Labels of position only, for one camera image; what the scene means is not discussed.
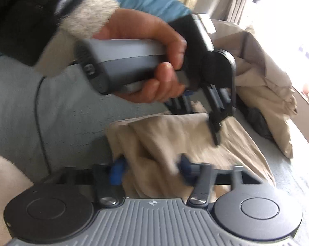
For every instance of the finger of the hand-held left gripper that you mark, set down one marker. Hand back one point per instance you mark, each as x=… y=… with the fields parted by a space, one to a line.
x=217 y=130
x=181 y=105

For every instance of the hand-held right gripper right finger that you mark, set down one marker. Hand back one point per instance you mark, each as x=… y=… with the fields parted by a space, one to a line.
x=185 y=167

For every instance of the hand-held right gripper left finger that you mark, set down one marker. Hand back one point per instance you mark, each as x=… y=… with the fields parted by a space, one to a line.
x=116 y=171

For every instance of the beige pants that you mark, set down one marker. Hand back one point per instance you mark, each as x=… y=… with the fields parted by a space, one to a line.
x=157 y=138

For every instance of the person's left forearm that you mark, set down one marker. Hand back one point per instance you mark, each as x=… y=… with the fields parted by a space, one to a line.
x=21 y=18

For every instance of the person's left hand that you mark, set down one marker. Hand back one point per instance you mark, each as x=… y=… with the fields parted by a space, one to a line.
x=139 y=25

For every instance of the dark grey garment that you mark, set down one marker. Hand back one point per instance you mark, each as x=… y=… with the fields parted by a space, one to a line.
x=258 y=123

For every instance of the beige jacket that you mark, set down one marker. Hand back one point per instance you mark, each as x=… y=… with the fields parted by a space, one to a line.
x=262 y=82

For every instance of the white fluffy clothing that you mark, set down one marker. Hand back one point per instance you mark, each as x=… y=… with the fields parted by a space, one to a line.
x=6 y=184

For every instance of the grey curtain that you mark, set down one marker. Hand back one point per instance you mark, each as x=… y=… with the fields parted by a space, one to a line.
x=228 y=0

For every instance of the grey blue blanket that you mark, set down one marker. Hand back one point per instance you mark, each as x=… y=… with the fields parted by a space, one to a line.
x=13 y=107

